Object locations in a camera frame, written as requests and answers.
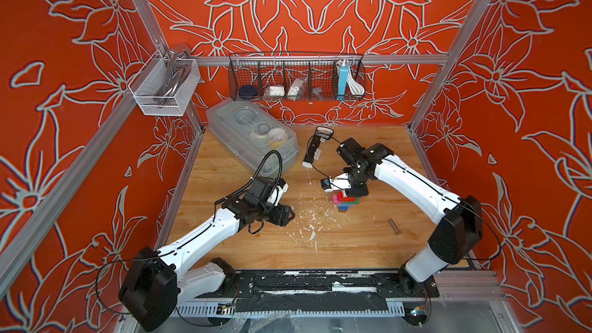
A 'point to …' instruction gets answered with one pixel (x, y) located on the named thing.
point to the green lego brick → (356, 202)
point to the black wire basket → (296, 76)
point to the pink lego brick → (335, 200)
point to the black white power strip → (321, 135)
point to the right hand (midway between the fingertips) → (345, 185)
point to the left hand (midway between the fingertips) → (287, 211)
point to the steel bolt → (394, 227)
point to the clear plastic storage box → (250, 129)
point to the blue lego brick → (344, 207)
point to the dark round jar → (247, 92)
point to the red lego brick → (347, 199)
